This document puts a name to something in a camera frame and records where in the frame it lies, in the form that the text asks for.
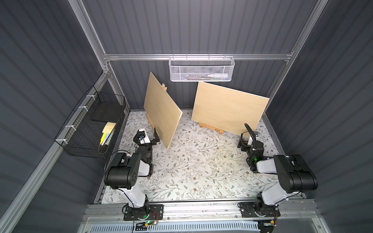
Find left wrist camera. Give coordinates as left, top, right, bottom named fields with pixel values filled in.
left=136, top=129, right=151, bottom=145

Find yellow sticky notes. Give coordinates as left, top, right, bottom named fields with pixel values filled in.
left=100, top=122, right=116, bottom=146

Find black notebook in basket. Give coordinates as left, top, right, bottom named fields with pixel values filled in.
left=91, top=103, right=123, bottom=123

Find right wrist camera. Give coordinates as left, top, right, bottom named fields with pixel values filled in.
left=247, top=131, right=259, bottom=146

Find wooden easel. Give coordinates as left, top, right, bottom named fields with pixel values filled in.
left=146, top=83, right=167, bottom=128
left=199, top=122, right=224, bottom=135

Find plywood board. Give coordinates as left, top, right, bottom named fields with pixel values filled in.
left=144, top=72, right=183, bottom=149
left=191, top=82, right=269, bottom=135

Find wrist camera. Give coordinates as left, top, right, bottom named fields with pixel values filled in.
left=247, top=131, right=259, bottom=146
left=136, top=129, right=151, bottom=145

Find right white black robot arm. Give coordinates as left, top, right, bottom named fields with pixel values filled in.
left=238, top=123, right=318, bottom=218

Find white wire mesh basket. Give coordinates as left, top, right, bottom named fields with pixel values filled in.
left=168, top=55, right=235, bottom=82

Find black wire wall basket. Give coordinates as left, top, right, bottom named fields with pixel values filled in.
left=55, top=86, right=126, bottom=159

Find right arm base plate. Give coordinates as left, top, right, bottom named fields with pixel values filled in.
left=237, top=202, right=281, bottom=218

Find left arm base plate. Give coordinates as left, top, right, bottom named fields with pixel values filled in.
left=122, top=204, right=164, bottom=221

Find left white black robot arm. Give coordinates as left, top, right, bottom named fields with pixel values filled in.
left=104, top=129, right=163, bottom=221

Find white marker in basket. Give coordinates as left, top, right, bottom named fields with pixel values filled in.
left=207, top=73, right=229, bottom=80

